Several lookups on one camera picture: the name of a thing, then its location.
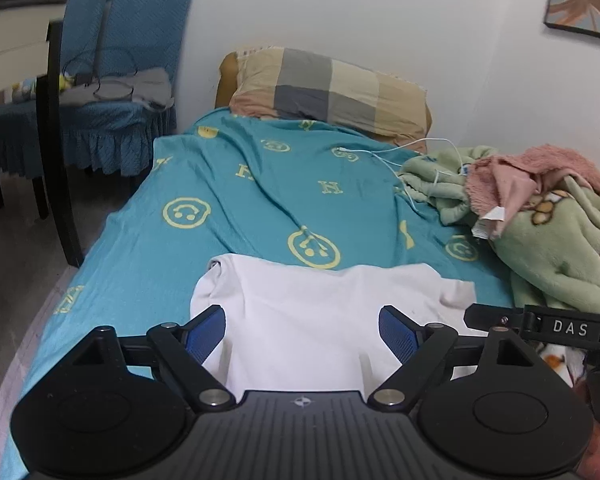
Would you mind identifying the white cotton pants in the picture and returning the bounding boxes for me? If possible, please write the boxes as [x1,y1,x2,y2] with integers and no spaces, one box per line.
[190,255,477,398]

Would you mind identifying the person's right hand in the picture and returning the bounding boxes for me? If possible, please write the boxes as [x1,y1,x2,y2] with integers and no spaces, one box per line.
[573,377,600,480]

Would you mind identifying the green fleece cartoon blanket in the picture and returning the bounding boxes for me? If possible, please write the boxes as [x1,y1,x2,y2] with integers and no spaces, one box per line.
[398,146,600,310]

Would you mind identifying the teal patterned bed sheet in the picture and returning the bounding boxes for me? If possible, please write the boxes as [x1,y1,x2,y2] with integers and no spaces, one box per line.
[0,106,514,480]

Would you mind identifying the pink fuzzy garment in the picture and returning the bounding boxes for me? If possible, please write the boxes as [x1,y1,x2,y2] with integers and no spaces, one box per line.
[465,144,600,240]

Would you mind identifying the grey folded cloth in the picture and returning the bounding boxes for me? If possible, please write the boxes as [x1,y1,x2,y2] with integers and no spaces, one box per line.
[59,67,174,110]

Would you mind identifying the blue covered chair left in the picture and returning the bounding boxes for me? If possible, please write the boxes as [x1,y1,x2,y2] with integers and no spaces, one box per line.
[0,0,112,212]

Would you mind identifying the blue covered chair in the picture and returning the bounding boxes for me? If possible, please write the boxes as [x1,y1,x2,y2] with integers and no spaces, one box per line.
[60,0,192,177]
[0,0,112,212]

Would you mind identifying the plaid beige grey pillow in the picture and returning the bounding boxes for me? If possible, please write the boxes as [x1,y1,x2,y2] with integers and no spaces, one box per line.
[215,46,432,153]

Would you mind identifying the yellow green toy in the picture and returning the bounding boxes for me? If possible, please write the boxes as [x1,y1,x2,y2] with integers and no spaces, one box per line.
[12,74,73,102]

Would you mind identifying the blue covered chair right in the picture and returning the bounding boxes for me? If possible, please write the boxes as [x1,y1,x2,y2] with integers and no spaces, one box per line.
[60,0,192,177]

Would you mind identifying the white black desk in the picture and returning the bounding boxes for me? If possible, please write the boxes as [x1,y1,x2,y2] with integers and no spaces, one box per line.
[0,0,84,268]

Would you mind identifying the white charging cable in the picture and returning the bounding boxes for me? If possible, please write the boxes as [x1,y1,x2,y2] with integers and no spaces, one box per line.
[337,138,470,212]

